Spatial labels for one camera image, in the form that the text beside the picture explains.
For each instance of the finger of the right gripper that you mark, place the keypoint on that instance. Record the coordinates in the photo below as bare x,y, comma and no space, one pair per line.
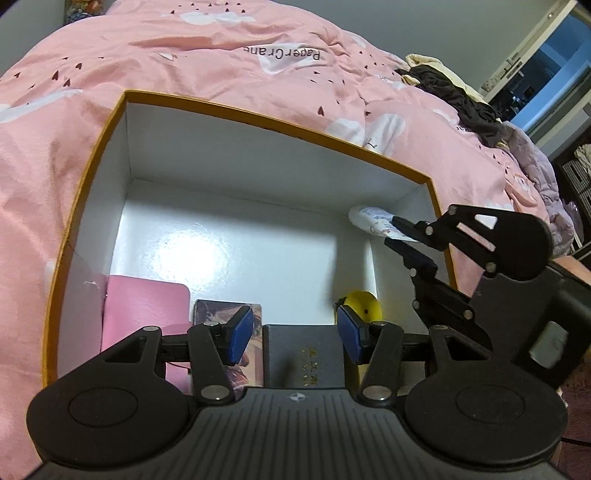
517,245
437,303

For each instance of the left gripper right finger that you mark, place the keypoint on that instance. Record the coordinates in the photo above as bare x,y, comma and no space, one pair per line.
475,411

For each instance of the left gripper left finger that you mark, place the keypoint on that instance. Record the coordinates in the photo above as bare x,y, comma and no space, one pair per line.
138,397

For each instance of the yellow round plush toy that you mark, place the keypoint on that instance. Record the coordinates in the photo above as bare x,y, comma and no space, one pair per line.
364,303

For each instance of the white Vaseline cream tube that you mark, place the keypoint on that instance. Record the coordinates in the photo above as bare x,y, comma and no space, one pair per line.
376,221

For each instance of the pink wallet case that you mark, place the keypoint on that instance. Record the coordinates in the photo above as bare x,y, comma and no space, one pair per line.
132,303

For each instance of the anime art card box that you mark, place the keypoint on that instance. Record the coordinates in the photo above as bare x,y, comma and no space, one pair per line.
248,371

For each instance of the dark grey gift box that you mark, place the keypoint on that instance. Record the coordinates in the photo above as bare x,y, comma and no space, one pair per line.
303,357

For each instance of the gold brown small box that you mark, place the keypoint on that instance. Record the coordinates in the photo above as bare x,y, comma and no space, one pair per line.
354,375

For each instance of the grey purple blanket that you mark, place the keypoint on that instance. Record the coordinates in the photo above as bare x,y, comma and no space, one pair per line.
539,170

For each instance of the dark storage shelf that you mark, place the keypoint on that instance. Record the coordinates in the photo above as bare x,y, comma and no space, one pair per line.
574,182

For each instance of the dark clothes pile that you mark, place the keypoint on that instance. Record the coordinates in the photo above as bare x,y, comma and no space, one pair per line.
432,76

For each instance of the orange cardboard box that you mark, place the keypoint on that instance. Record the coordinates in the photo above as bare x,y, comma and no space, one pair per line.
233,205

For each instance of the pink bed quilt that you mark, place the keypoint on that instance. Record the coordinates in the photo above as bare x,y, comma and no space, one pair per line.
258,56

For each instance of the plush toys hanging stack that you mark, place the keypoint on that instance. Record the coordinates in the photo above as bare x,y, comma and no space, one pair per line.
75,10

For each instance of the doorway with white frame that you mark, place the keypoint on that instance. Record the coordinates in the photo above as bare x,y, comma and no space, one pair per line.
544,87

